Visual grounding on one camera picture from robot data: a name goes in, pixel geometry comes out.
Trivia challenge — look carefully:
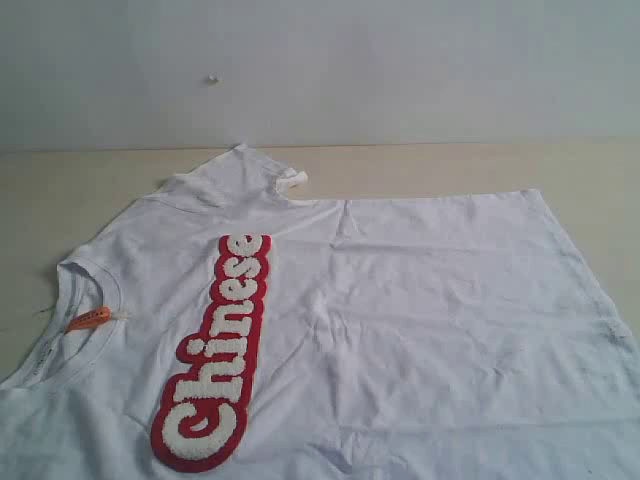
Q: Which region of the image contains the white t-shirt red Chinese patch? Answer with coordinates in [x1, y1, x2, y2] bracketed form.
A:
[1, 145, 639, 479]

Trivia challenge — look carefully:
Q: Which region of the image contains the orange tag on collar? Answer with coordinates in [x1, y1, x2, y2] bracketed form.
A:
[65, 306, 129, 333]

